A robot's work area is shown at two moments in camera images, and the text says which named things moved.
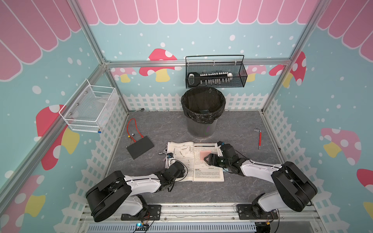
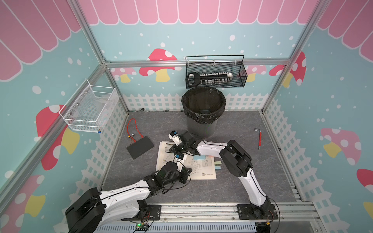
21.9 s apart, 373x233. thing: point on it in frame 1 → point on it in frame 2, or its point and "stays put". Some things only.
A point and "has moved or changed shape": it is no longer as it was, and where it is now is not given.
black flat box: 138,148 stays put
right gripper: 211,160 → 174,147
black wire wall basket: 215,71 stays put
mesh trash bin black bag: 202,106 stays put
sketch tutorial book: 192,155 has moved or changed shape
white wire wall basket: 90,108 stays put
